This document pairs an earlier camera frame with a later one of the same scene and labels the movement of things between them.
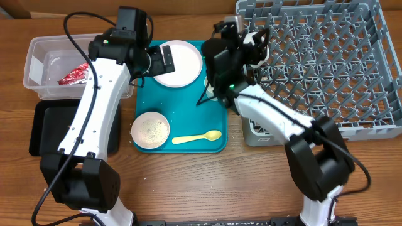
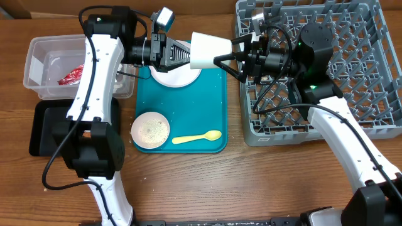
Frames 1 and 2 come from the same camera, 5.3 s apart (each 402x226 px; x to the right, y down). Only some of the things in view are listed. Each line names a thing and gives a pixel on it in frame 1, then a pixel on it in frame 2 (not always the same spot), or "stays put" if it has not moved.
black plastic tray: x=49 y=119 stays put
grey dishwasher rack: x=330 y=58 stays put
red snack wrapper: x=78 y=76 stays put
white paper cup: x=210 y=90 → x=204 y=48
